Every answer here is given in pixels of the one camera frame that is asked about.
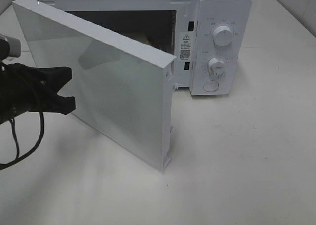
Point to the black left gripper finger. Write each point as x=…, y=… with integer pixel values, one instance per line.
x=58, y=104
x=49, y=81

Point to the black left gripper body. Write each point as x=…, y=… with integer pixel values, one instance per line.
x=21, y=89

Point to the white microwave door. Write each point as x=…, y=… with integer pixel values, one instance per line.
x=123, y=88

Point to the white bread sandwich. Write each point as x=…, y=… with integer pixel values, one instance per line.
x=143, y=38

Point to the round white door button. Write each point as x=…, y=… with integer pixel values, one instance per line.
x=211, y=86

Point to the white microwave oven body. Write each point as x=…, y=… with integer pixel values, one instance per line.
x=183, y=28

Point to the lower white timer knob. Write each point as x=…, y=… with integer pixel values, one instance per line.
x=216, y=66

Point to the upper white power knob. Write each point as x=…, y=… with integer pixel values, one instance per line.
x=222, y=35

